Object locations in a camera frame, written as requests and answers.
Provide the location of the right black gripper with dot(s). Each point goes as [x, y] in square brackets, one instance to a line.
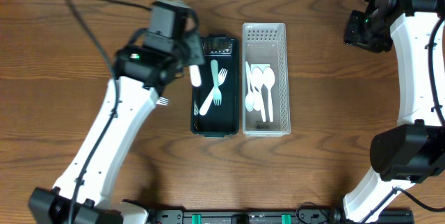
[357, 30]

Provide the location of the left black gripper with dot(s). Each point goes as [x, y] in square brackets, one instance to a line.
[191, 51]

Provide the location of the white plastic fork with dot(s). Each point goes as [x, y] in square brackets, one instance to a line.
[207, 102]
[195, 76]
[162, 101]

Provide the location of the white plastic fork handle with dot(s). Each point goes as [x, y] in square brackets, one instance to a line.
[217, 95]

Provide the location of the white plastic fork top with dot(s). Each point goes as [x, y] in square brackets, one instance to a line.
[162, 101]

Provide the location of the black plastic basket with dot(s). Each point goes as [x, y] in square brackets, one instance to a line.
[223, 120]

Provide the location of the white plastic spoon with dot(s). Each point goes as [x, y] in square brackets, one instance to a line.
[258, 83]
[258, 100]
[269, 81]
[249, 99]

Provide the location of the clear plastic basket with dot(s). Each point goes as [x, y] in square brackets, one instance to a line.
[266, 99]

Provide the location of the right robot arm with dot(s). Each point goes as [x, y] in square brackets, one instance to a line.
[413, 150]

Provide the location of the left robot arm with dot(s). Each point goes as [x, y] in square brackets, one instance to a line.
[153, 57]

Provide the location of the white label in basket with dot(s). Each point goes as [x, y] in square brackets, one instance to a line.
[260, 66]

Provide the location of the black mounting rail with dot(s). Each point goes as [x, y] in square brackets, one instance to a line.
[309, 215]

